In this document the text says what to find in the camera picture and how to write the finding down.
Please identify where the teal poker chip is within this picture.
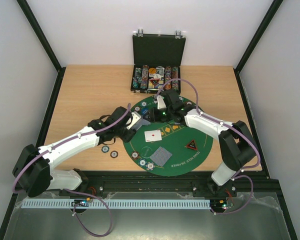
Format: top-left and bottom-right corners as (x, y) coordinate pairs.
(101, 145), (110, 153)

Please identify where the triangular all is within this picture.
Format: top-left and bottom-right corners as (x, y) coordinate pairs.
(185, 139), (198, 151)
(148, 78), (160, 88)

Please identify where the face down card mat bottom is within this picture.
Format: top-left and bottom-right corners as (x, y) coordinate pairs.
(149, 148), (171, 167)

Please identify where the blue patterned card deck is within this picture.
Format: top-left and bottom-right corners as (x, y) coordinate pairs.
(132, 118), (151, 131)

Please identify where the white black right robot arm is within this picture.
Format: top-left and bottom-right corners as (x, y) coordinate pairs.
(142, 89), (261, 196)

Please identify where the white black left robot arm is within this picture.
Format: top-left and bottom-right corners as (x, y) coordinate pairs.
(12, 106), (141, 198)

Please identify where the blue small blind button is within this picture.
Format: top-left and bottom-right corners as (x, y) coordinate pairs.
(141, 107), (148, 115)

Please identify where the chip row in case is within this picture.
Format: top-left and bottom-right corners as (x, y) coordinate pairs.
(171, 66), (179, 91)
(140, 65), (149, 89)
(132, 67), (142, 89)
(164, 66), (172, 90)

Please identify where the clear glass dealer puck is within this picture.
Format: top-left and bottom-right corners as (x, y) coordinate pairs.
(140, 146), (154, 159)

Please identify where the round green poker mat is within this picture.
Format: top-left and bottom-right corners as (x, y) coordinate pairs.
(121, 93), (214, 177)

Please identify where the triangular all in button in case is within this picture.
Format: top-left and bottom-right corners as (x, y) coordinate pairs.
(148, 78), (160, 88)

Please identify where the leftmost chip row in case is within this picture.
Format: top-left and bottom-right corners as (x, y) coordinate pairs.
(132, 67), (142, 89)

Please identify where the white dealer button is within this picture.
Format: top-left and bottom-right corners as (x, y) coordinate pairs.
(153, 74), (163, 79)

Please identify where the orange big blind button in case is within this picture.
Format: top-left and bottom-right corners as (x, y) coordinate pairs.
(148, 68), (157, 75)

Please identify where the black poker chip case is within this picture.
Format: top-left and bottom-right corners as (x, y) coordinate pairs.
(130, 28), (186, 94)

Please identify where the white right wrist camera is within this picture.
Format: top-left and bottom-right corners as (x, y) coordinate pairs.
(156, 95), (167, 110)

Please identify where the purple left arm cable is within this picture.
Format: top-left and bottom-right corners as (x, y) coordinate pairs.
(11, 102), (132, 237)

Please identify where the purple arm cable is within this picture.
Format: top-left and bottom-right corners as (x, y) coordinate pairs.
(11, 102), (132, 237)
(154, 78), (262, 215)

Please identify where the black aluminium frame post left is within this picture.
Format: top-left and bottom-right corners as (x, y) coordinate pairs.
(16, 0), (66, 71)

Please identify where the black aluminium frame post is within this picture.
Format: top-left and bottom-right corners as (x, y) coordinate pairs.
(16, 0), (66, 71)
(233, 0), (285, 72)

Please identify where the white slotted cable duct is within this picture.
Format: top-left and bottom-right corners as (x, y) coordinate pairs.
(21, 198), (211, 210)

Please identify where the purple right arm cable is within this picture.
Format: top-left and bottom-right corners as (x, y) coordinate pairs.
(154, 78), (262, 215)

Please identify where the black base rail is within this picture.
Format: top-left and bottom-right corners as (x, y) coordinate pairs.
(16, 169), (282, 200)

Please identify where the black aluminium frame post right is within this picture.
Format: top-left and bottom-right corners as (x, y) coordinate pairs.
(233, 0), (285, 72)

